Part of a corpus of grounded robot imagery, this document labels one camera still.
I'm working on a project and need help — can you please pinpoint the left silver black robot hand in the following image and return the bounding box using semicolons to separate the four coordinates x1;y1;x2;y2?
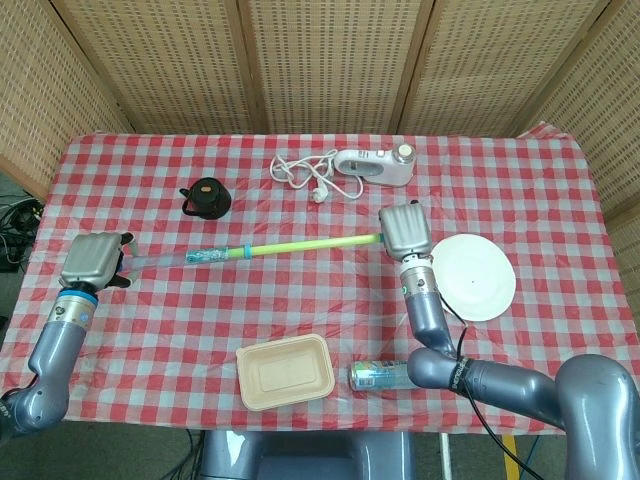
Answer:
59;231;141;291

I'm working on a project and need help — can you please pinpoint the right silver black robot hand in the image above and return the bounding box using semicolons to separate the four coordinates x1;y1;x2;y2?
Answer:
378;199;434;262

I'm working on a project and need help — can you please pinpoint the green stick handle end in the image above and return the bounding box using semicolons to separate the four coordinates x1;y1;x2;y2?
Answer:
249;233;384;259

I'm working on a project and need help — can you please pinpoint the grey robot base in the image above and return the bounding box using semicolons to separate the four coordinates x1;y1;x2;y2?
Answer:
199;429;416;480

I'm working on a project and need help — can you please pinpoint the white hand mixer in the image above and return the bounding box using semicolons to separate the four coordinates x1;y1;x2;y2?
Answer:
333;143;416;188

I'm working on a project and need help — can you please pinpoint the white round plate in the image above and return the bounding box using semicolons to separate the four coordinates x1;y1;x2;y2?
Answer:
431;233;517;322

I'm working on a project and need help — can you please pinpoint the red white checkered tablecloth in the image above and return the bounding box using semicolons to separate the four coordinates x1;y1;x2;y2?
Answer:
0;122;640;434

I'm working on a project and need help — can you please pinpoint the black lidded cup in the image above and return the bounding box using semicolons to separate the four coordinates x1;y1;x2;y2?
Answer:
179;176;233;222

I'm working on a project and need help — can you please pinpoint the light blue drink can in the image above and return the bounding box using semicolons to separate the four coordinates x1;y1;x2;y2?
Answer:
348;359;417;392

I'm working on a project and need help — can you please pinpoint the woven bamboo screen panel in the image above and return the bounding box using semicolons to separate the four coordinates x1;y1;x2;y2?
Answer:
517;0;640;334
0;0;134;201
394;0;626;137
234;0;436;135
49;0;261;135

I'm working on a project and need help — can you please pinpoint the beige rectangular food container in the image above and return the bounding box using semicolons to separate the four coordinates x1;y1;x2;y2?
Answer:
235;333;336;412

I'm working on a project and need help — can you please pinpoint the black floor cable bundle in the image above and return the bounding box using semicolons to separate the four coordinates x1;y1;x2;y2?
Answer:
0;192;44;274

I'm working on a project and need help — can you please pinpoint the white mixer power cord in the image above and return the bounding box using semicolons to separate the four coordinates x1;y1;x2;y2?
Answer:
270;148;367;206

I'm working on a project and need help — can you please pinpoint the black cable under table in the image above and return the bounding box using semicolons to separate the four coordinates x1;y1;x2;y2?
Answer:
168;428;202;480

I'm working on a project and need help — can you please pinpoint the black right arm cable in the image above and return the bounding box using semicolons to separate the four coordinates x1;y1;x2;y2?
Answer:
448;308;547;480

